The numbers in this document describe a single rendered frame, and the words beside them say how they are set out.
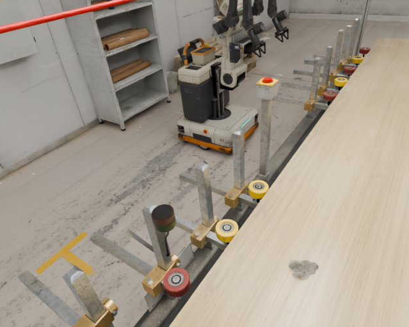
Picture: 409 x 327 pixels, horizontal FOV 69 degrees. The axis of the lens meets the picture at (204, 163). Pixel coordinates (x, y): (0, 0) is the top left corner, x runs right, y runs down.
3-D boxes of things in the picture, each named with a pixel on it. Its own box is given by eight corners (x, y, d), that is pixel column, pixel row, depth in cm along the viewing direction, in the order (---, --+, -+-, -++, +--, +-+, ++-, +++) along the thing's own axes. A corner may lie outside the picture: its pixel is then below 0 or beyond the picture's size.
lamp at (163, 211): (161, 263, 92) (147, 214, 79) (172, 250, 96) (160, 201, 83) (175, 271, 89) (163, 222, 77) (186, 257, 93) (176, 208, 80)
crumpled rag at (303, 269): (291, 280, 86) (291, 276, 85) (285, 260, 91) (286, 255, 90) (322, 279, 85) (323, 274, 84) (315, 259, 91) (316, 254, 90)
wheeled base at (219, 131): (177, 140, 322) (173, 120, 308) (209, 115, 363) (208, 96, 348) (230, 156, 289) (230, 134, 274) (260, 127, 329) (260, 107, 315)
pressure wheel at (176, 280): (163, 302, 95) (156, 281, 88) (178, 283, 100) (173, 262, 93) (183, 315, 91) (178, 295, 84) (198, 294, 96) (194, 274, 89)
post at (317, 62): (305, 127, 208) (314, 58, 180) (307, 124, 210) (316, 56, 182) (310, 128, 206) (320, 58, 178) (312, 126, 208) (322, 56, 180)
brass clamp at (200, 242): (189, 243, 115) (188, 235, 112) (209, 220, 123) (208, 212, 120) (202, 250, 112) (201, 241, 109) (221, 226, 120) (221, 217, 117)
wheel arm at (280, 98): (266, 100, 210) (266, 95, 207) (268, 98, 212) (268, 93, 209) (330, 112, 188) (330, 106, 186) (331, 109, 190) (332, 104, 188)
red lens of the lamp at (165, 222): (148, 220, 81) (147, 215, 79) (163, 207, 85) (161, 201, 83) (165, 229, 78) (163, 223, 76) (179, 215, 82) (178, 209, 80)
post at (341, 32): (328, 94, 237) (338, 30, 209) (328, 92, 239) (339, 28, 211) (332, 95, 235) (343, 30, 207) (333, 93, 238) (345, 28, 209)
